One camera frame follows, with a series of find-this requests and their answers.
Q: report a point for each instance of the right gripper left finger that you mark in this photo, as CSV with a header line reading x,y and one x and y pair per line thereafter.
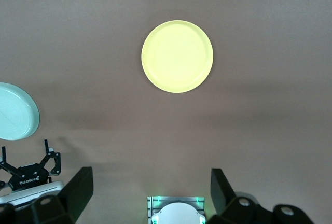
x,y
75,198

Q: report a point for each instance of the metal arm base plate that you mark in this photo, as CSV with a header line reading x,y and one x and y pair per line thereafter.
x,y
176,198

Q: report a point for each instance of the pale green plate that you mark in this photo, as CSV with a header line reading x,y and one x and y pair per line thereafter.
x,y
15,112

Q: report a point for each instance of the brown table cover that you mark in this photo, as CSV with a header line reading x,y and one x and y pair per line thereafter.
x,y
259,117

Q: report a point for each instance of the yellow plate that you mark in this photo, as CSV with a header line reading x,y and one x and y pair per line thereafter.
x,y
177,56

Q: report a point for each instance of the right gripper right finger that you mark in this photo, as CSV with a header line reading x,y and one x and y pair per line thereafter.
x,y
223,200

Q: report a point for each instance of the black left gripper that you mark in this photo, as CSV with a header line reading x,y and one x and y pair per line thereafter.
x,y
28,178

